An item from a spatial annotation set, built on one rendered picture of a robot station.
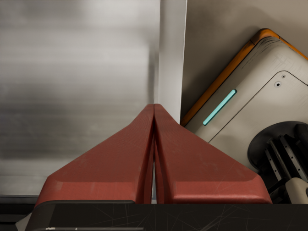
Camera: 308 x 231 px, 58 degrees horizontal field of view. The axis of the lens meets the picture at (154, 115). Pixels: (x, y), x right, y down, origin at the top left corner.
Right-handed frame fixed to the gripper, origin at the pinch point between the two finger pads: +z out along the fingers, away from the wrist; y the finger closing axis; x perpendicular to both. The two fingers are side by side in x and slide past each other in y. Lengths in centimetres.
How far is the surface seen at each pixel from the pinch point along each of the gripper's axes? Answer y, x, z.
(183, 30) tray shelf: -2.9, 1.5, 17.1
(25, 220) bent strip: 17.0, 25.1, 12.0
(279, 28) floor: -52, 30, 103
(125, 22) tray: 2.7, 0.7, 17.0
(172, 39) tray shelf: -1.8, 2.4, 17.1
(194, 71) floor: -18, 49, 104
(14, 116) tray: 16.6, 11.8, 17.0
